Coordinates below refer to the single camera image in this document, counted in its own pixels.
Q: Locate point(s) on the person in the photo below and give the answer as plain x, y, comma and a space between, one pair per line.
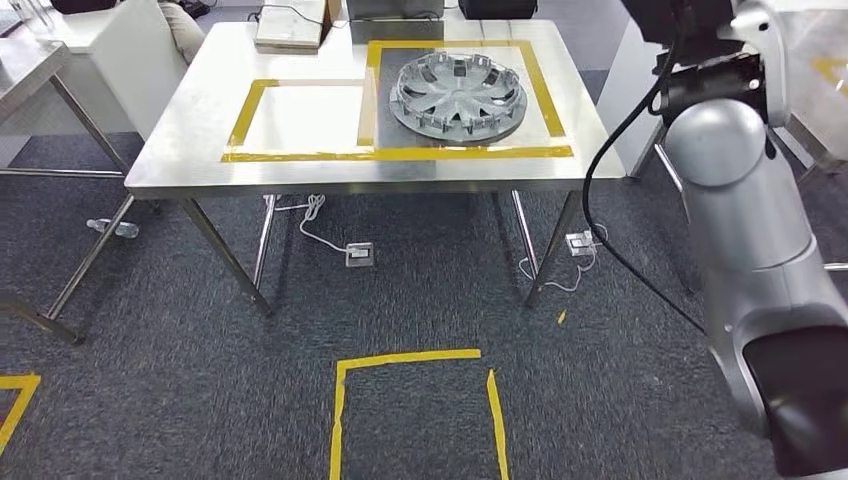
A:
185, 30

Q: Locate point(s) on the white flat box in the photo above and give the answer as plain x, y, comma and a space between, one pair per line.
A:
288, 26

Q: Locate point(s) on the yellow floor tape square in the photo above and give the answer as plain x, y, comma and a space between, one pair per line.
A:
20, 381

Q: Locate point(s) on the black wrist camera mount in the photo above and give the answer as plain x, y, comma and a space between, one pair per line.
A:
676, 16

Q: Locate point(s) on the open cardboard box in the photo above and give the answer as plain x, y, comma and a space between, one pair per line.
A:
332, 10

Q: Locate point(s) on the silver wheel hubcap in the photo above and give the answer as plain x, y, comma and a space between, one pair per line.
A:
457, 99

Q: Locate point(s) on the clear plastic bottle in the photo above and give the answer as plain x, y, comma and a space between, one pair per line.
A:
112, 228

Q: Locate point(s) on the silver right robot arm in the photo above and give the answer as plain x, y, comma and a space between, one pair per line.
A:
748, 218

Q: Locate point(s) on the steel workbench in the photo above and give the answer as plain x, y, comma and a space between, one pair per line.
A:
192, 132

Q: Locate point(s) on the grey floor socket box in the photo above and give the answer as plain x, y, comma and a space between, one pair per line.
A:
580, 242
358, 255

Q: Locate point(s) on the yellow tape table marking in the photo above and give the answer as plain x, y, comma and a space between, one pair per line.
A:
831, 66

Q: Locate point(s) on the white desk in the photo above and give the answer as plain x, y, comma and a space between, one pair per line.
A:
629, 99
139, 73

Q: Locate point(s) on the black bag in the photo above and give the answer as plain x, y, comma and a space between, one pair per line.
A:
83, 5

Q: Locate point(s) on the black case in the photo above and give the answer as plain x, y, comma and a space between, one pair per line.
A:
497, 8

